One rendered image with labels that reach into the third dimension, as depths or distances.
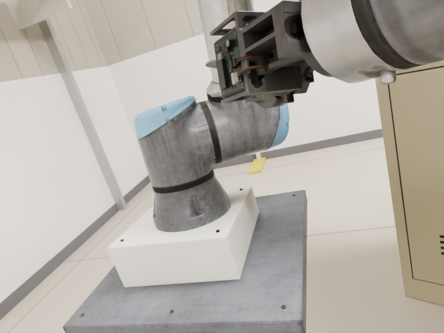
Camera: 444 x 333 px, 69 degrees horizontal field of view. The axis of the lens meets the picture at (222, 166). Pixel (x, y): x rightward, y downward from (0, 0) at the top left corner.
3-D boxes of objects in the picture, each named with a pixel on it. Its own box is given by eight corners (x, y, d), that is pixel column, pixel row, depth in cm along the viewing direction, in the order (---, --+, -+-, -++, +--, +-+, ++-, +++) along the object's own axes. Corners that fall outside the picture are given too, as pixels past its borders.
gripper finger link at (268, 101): (239, 75, 40) (284, 54, 32) (251, 74, 40) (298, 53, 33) (245, 113, 40) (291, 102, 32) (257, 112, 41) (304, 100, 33)
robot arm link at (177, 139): (151, 176, 84) (130, 110, 80) (214, 158, 86) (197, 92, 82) (150, 193, 69) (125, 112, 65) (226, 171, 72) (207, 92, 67)
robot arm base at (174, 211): (139, 231, 77) (126, 193, 74) (182, 199, 93) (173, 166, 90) (207, 232, 67) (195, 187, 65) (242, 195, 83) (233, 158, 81)
